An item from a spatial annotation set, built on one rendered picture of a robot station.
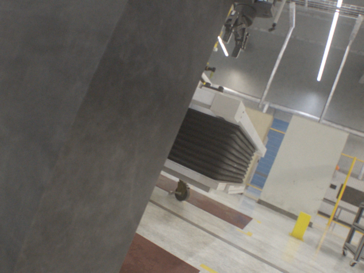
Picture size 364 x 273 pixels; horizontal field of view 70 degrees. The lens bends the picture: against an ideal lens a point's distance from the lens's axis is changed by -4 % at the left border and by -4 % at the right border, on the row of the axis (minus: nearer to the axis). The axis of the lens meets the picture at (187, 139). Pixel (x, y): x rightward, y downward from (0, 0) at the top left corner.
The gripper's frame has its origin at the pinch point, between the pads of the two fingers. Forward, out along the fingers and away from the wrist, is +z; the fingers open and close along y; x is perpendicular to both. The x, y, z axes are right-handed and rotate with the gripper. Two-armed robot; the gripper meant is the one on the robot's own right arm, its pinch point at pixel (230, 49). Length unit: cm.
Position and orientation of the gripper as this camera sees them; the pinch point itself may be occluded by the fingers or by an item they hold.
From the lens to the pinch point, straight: 93.7
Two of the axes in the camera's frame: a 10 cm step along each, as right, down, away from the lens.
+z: -3.9, 9.2, -0.2
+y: -4.7, -2.2, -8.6
